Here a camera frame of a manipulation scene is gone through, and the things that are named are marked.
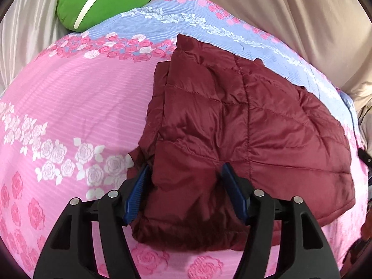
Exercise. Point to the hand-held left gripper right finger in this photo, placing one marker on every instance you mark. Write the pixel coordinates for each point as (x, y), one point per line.
(234, 194)

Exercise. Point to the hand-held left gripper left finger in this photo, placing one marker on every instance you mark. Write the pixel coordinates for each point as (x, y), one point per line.
(136, 197)

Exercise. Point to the maroon quilted puffer jacket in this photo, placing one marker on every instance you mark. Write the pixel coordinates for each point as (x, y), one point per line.
(218, 128)

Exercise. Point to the pink floral bed sheet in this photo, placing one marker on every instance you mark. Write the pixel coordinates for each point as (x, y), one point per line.
(87, 98)

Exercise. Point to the beige curtain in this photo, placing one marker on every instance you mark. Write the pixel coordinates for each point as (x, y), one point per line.
(276, 8)

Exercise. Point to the white satin curtain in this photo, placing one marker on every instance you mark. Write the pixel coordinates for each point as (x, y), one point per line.
(26, 35)

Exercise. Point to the green plush cushion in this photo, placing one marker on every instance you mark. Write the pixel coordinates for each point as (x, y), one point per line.
(96, 3)

